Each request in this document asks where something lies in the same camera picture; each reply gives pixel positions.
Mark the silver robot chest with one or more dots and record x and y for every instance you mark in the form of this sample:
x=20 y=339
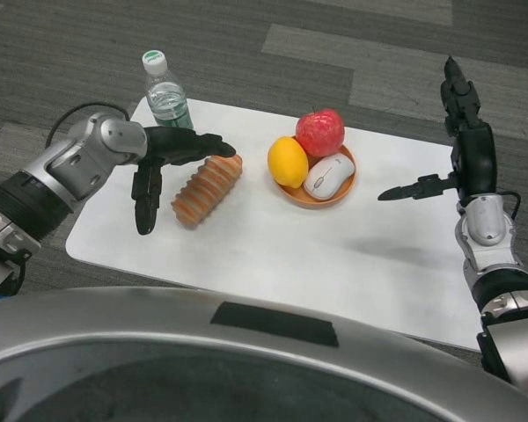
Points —
x=264 y=373

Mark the ridged brown bread loaf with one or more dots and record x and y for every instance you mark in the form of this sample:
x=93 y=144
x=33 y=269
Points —
x=207 y=189

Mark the orange shallow bowl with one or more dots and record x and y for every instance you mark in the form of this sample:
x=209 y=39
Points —
x=299 y=197

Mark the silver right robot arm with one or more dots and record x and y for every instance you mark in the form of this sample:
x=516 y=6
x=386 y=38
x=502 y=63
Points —
x=484 y=220

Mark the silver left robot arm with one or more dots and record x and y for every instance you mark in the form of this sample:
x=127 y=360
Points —
x=70 y=171

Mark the white computer mouse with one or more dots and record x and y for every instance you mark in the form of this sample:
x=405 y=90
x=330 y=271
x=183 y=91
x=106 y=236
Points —
x=327 y=178

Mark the yellow lemon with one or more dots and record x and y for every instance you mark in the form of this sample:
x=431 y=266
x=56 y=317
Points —
x=288 y=162

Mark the red apple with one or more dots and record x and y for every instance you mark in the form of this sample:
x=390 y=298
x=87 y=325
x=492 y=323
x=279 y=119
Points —
x=321 y=132

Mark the clear plastic water bottle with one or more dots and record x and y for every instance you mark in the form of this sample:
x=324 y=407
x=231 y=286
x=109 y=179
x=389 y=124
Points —
x=165 y=96

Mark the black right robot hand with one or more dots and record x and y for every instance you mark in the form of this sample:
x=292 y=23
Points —
x=477 y=162

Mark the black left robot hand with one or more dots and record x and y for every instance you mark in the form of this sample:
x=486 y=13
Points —
x=176 y=145

